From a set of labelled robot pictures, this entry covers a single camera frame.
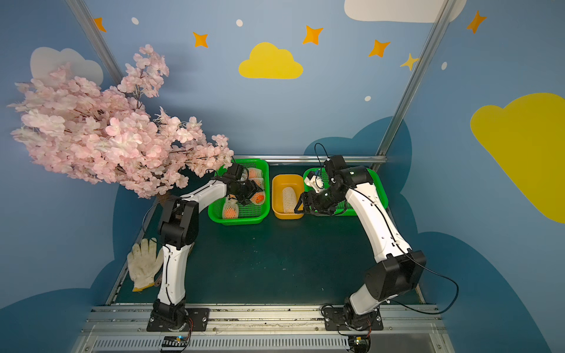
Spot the white foam net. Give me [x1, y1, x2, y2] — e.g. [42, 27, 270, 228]
[282, 187, 297, 214]

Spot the netted orange with opening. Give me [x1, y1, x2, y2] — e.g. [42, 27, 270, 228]
[251, 191, 266, 206]

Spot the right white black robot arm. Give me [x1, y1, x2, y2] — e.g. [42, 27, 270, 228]
[294, 155, 427, 331]

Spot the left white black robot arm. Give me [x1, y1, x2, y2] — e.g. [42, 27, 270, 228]
[147, 163, 264, 332]

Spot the netted orange middle right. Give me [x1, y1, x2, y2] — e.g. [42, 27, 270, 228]
[252, 177, 265, 190]

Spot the netted orange back right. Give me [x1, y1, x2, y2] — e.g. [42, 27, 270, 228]
[247, 167, 263, 179]

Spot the netted orange front left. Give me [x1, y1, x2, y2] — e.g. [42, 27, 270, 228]
[222, 197, 239, 220]

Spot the right green plastic basket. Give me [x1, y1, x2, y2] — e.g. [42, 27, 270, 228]
[303, 166, 388, 216]

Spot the green plastic basket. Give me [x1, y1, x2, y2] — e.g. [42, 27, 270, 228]
[207, 158, 271, 226]
[303, 166, 388, 216]

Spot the left green plastic basket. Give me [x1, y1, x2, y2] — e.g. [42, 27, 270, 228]
[207, 158, 271, 226]

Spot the yellow plastic tub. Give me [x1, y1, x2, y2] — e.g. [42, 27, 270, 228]
[272, 174, 305, 220]

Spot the white work glove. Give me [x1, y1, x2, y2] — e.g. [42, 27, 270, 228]
[127, 238, 163, 292]

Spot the right small circuit board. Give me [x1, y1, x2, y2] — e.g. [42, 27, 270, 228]
[348, 336, 371, 353]

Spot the small circuit board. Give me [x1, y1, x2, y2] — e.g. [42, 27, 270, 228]
[159, 335, 191, 353]
[348, 336, 371, 353]

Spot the pink artificial blossom tree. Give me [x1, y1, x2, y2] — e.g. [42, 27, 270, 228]
[12, 45, 234, 199]

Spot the left small circuit board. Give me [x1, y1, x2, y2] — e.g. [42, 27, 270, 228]
[159, 335, 191, 353]

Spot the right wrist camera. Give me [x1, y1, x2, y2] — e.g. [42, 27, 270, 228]
[304, 171, 325, 194]

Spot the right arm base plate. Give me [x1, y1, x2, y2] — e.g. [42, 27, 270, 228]
[320, 305, 383, 332]

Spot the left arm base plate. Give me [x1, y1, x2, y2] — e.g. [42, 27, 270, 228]
[147, 307, 210, 332]

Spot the aluminium mounting rail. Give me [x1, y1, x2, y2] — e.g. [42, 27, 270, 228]
[72, 304, 455, 352]

